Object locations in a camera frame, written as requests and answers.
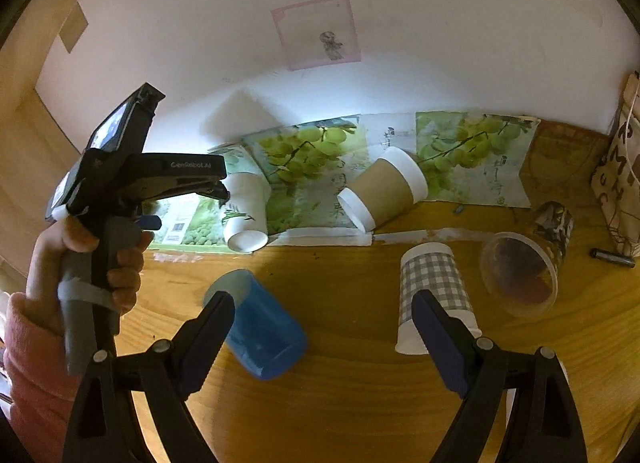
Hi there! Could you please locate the grey checked paper cup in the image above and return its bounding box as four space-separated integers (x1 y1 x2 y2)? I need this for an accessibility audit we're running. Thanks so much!
395 242 482 356

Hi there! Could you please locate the wooden desk with shelves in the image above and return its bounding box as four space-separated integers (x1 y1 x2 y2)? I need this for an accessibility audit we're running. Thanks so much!
1 0 639 462

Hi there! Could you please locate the clear plastic cup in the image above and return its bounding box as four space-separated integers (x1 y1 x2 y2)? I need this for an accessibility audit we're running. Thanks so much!
480 201 574 317

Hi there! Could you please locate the brown sleeve paper cup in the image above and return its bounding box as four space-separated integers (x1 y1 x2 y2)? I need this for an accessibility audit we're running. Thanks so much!
337 147 428 233

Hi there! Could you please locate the black pen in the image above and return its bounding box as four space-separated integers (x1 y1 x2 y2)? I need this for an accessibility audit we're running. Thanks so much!
589 247 636 268

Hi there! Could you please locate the blue plastic cup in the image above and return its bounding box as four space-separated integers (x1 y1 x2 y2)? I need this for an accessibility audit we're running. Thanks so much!
203 269 307 381

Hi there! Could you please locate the person's left hand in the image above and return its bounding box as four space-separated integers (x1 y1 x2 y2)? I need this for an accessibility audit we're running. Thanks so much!
24 214 155 339

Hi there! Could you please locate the pink sleeve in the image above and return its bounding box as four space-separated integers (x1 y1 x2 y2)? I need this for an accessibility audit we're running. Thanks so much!
3 293 79 463

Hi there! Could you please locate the white bamboo print paper cup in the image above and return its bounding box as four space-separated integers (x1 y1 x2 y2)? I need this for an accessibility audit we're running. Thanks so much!
210 144 271 254

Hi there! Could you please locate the grape print poster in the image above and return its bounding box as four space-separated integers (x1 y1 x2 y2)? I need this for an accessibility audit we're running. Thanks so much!
150 110 542 255

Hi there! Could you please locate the letter print fabric bag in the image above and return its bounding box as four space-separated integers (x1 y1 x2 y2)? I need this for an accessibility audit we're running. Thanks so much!
590 72 639 257

